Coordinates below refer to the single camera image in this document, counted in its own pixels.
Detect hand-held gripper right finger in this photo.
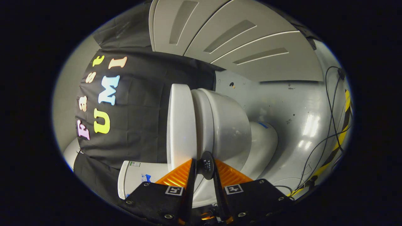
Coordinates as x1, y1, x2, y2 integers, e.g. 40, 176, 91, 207
213, 159, 295, 225

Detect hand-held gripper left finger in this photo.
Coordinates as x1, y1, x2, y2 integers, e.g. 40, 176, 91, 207
123, 158, 197, 226

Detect black backdrop cloth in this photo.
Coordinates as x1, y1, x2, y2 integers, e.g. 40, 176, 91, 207
73, 2, 318, 209

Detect yellow black floor tape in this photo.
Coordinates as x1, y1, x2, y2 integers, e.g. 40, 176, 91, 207
287, 89, 353, 198

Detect white cabinet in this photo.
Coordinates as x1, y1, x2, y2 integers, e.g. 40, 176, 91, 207
148, 0, 324, 83

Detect black cable with plug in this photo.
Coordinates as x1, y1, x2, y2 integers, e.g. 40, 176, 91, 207
324, 65, 348, 154

